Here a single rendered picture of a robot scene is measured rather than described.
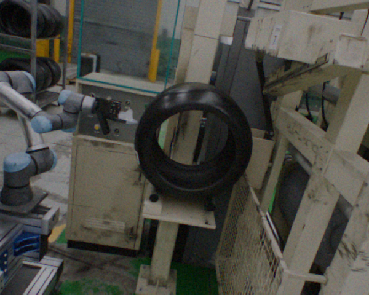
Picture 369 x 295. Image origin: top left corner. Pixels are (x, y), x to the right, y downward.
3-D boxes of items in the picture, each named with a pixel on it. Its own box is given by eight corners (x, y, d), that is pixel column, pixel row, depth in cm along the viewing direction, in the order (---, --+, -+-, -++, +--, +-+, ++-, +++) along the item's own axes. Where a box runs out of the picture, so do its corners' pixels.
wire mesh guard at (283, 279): (214, 257, 211) (239, 163, 187) (216, 258, 211) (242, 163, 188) (234, 410, 127) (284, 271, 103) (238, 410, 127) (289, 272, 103)
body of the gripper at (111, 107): (120, 106, 143) (93, 98, 142) (115, 123, 146) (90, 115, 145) (123, 102, 151) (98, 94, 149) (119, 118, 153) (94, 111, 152)
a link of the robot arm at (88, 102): (80, 113, 145) (85, 109, 152) (90, 115, 145) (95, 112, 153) (83, 97, 142) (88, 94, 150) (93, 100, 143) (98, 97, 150)
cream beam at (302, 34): (242, 48, 161) (249, 17, 156) (290, 57, 162) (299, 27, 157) (274, 58, 104) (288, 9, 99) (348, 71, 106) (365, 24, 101)
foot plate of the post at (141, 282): (140, 265, 235) (141, 261, 233) (176, 270, 236) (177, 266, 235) (135, 294, 209) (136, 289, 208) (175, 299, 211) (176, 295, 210)
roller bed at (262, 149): (230, 170, 200) (242, 126, 190) (253, 174, 201) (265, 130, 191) (235, 185, 182) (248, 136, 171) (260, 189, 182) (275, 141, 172)
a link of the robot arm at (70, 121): (49, 129, 148) (52, 107, 143) (68, 125, 157) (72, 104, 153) (61, 136, 145) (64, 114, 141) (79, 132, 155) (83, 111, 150)
